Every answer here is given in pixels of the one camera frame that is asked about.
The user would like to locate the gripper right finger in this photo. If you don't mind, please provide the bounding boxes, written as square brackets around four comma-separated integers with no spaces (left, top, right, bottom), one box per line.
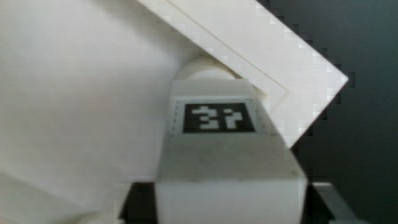
[313,182,372,224]

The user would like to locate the white square table top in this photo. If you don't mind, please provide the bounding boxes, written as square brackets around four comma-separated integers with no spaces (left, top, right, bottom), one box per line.
[0,0,349,224]

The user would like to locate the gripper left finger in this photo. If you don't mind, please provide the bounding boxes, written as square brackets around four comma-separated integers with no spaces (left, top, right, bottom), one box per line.
[87,183,132,224]

